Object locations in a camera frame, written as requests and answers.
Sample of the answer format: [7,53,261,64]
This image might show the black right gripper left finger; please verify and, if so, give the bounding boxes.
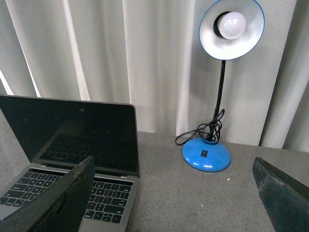
[0,156,95,232]

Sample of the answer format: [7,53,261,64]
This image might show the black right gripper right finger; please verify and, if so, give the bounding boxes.
[252,157,309,232]

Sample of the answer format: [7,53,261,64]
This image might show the grey laptop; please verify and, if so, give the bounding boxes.
[0,95,140,232]

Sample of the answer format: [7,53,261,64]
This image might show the white curtain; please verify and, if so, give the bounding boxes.
[0,0,309,151]

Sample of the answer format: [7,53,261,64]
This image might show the blue desk lamp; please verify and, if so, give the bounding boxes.
[175,0,265,172]

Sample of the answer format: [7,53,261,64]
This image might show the black lamp power cable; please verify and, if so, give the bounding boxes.
[175,108,226,146]

